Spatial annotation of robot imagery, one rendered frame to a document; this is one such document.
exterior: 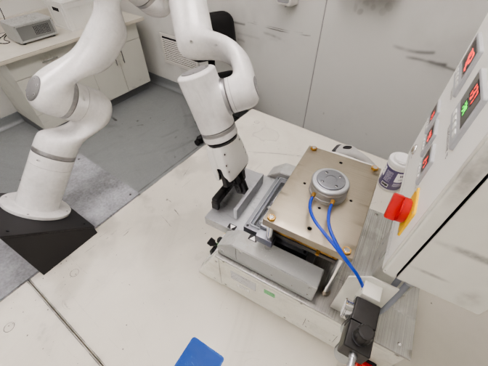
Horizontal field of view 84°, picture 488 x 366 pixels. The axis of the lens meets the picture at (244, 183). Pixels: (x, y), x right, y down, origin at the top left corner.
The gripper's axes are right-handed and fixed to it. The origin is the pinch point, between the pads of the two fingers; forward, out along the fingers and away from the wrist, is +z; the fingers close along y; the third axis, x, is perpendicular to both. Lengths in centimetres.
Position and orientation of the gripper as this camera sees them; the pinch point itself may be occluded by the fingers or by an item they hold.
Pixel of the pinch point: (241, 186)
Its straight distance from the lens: 74.3
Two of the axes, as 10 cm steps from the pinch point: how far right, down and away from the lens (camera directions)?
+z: 3.0, 7.7, 5.7
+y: -4.9, 6.3, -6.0
